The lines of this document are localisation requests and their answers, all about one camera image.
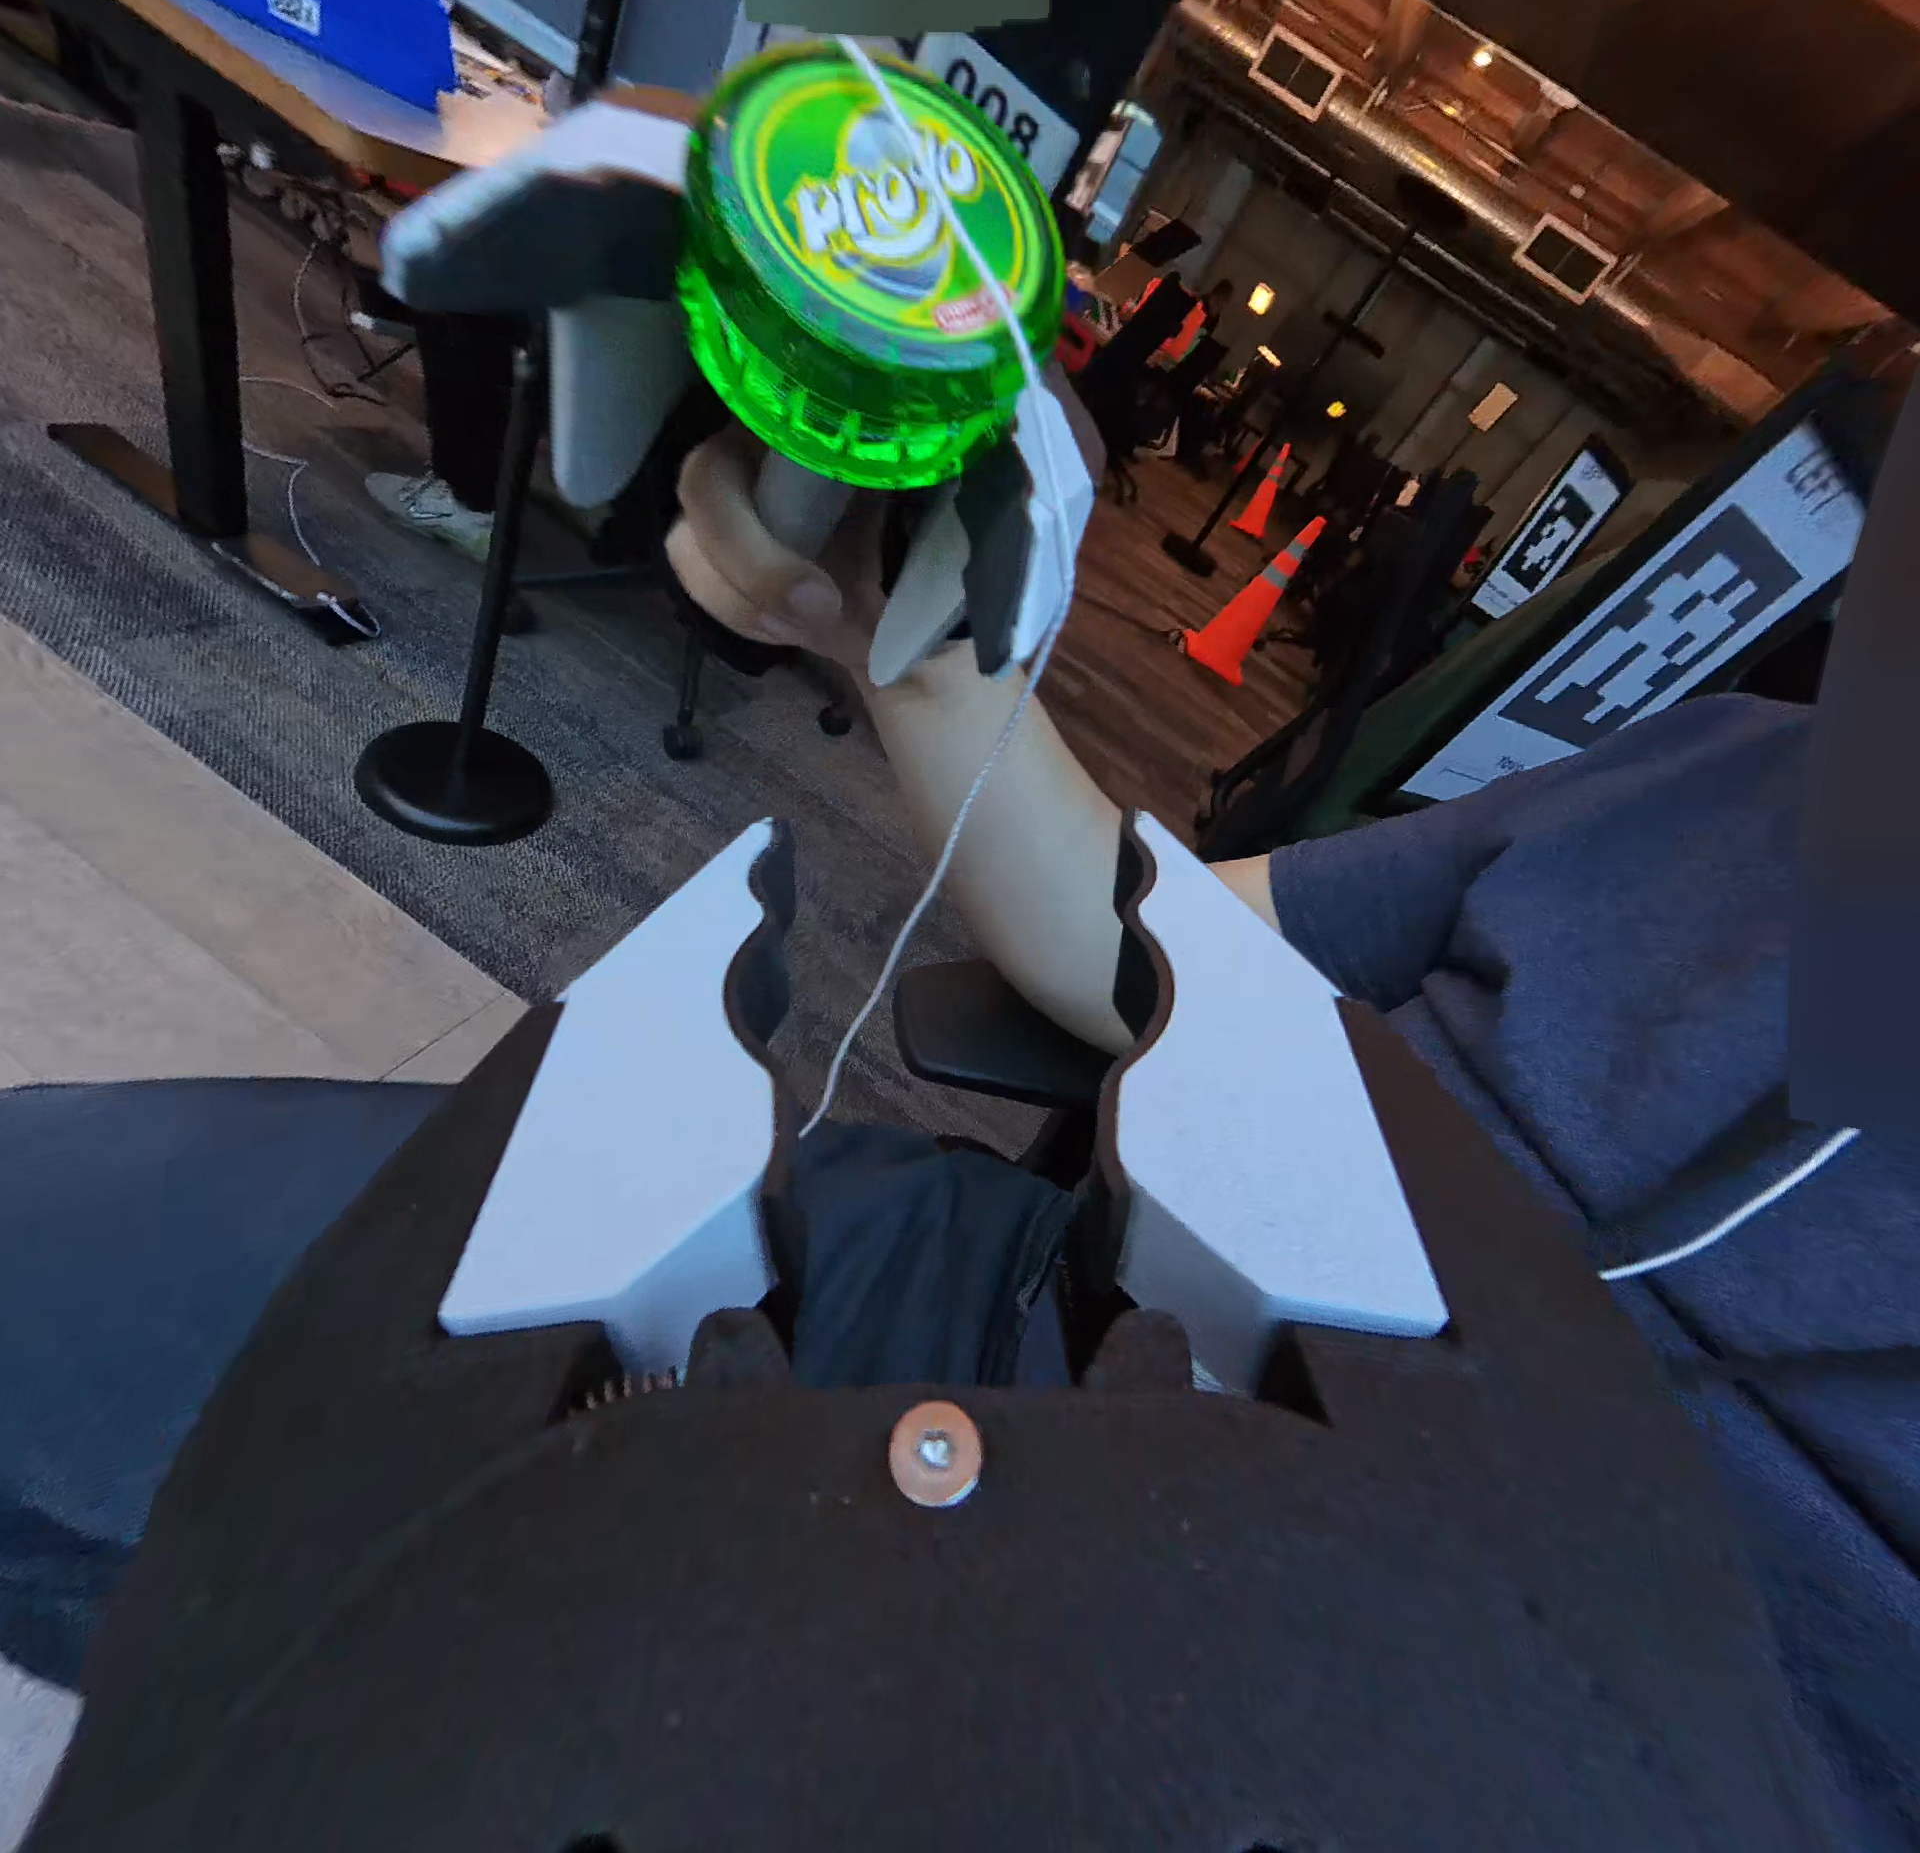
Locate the black office chair base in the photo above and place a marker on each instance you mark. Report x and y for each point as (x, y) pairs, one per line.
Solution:
(683, 744)

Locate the white paper wall sign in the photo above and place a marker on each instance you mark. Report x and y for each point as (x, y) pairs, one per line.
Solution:
(1494, 407)

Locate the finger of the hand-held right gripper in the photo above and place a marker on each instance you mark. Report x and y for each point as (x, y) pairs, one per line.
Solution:
(539, 180)
(1057, 534)

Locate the orange traffic cone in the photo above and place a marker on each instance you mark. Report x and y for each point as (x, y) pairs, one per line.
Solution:
(1253, 607)
(1267, 495)

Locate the wooden desk black legs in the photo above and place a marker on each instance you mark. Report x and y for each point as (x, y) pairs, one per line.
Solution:
(195, 309)

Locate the green yoyo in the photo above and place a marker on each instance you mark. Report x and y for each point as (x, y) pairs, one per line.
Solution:
(838, 309)

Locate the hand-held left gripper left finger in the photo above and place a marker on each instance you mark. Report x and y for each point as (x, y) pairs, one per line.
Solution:
(629, 1133)

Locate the person's dark trousers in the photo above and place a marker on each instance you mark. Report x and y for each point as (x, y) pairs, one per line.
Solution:
(181, 1281)

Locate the blue plastic bin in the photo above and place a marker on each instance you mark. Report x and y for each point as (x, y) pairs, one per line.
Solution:
(327, 9)

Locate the black mesh office chair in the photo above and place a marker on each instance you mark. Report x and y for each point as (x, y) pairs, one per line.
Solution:
(1348, 744)

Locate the small black white tag board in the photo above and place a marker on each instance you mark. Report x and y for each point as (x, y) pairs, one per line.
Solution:
(1552, 534)

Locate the white ceiling vent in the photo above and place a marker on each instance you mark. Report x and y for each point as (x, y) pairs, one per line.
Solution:
(1293, 74)
(1561, 260)

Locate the black chair armrest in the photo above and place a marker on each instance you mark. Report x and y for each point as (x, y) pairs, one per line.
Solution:
(989, 1036)

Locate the large black white tag board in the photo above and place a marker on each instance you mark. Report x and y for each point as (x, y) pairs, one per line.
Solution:
(1664, 640)

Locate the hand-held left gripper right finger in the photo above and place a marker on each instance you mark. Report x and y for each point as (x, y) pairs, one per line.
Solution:
(1259, 1133)

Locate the person's right hand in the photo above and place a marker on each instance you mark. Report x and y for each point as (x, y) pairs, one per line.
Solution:
(733, 564)

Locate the person's right forearm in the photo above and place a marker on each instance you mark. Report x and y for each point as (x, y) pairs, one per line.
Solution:
(1033, 866)

